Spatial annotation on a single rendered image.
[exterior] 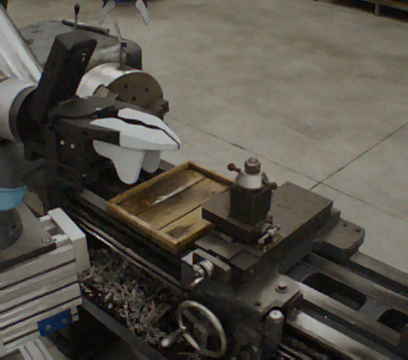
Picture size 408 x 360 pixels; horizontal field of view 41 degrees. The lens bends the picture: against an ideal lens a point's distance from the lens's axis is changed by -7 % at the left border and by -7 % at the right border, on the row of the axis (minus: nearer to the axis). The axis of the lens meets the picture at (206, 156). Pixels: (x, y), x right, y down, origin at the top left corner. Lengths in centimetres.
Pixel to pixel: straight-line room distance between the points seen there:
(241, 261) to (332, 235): 32
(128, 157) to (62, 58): 12
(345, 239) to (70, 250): 76
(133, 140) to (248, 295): 87
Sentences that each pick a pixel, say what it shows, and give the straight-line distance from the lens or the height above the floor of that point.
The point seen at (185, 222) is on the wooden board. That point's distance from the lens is 166.
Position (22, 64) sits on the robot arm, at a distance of 87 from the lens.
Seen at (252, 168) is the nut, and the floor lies 117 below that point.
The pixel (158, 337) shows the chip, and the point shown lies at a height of 55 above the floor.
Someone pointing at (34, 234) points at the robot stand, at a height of 116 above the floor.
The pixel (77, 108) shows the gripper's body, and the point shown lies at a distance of 62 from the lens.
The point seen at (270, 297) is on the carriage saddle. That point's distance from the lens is 138.
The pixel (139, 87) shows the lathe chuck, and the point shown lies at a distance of 180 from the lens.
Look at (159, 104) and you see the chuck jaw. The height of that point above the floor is 111.
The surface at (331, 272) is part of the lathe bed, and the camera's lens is 157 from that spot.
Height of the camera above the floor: 183
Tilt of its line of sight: 28 degrees down
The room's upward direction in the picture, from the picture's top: straight up
